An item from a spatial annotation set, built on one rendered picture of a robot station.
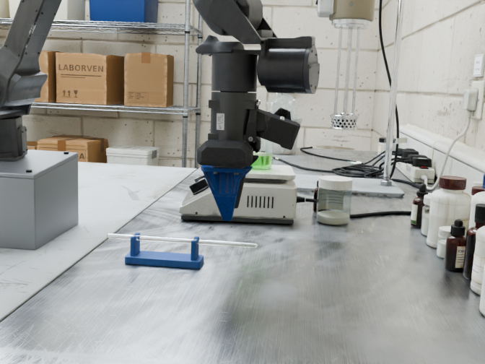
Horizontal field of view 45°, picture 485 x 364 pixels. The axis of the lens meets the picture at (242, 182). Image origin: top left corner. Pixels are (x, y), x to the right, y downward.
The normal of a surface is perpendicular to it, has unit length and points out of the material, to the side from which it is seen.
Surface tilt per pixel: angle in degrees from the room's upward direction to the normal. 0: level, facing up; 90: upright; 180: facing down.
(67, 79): 91
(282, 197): 90
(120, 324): 0
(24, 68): 110
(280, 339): 0
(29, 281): 0
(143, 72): 91
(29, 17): 95
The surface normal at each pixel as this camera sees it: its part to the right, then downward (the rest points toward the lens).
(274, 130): -0.07, 0.19
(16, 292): 0.04, -0.98
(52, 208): 0.99, 0.06
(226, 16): -0.34, 0.22
